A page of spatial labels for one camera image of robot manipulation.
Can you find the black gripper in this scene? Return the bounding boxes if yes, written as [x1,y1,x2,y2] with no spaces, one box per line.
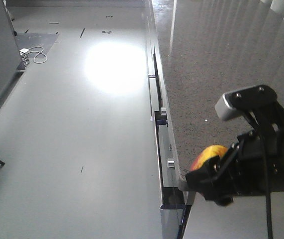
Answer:
[186,132,284,206]

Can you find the red yellow apple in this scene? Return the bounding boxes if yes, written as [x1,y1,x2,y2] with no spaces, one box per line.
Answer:
[189,145,228,171]

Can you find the silver oven knob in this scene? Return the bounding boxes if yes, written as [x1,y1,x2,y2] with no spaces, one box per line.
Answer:
[167,158,175,169]
[160,107,167,116]

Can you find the built-in black oven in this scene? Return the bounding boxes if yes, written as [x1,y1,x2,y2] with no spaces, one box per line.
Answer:
[152,111,191,239]

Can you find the grey lower kitchen cabinets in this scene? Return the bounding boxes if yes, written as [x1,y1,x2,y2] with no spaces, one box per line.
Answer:
[144,0,165,110]

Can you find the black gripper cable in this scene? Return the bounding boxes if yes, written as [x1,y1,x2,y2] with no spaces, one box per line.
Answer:
[246,109,274,239]

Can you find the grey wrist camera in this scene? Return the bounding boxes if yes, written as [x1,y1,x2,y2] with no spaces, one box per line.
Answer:
[215,85,278,121]

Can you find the white floor cable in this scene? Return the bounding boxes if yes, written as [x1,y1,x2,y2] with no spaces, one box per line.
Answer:
[19,46,48,64]

